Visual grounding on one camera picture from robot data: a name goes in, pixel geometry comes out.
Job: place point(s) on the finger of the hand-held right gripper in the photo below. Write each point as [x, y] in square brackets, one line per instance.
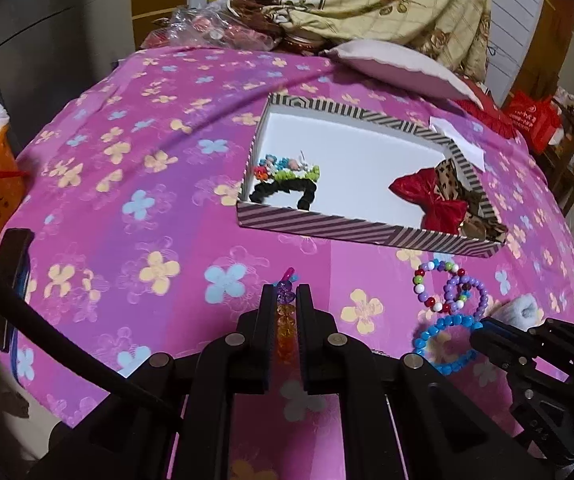
[562, 340]
[499, 342]

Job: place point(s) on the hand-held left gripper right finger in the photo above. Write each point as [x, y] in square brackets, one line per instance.
[301, 330]

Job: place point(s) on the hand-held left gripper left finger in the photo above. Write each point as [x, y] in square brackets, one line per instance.
[272, 330]

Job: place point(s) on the black scrunchie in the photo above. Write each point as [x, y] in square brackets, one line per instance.
[267, 191]

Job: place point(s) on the striped cardboard box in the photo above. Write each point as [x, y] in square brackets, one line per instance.
[357, 175]

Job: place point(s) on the leopard print bow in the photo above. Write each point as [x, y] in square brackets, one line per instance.
[449, 180]

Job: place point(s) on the red bow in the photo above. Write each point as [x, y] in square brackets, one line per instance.
[417, 187]

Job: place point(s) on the white fluffy scrunchie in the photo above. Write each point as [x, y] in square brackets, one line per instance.
[522, 310]

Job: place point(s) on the white paper card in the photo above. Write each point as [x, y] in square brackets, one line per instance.
[459, 137]

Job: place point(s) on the red shopping bag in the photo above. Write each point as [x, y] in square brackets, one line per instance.
[532, 120]

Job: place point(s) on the red cloth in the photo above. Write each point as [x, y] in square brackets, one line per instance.
[492, 115]

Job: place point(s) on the pink floral bedsheet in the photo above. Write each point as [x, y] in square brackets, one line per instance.
[142, 135]

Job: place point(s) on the dark smartphone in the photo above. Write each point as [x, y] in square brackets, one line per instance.
[9, 280]

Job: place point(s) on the white pillow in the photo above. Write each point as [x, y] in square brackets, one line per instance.
[392, 60]

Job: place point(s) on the clear plastic bag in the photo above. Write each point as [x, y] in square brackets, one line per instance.
[207, 27]

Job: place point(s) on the beige floral quilt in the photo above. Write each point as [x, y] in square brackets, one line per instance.
[392, 0]

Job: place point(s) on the grey cabinet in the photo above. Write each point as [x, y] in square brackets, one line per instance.
[67, 35]

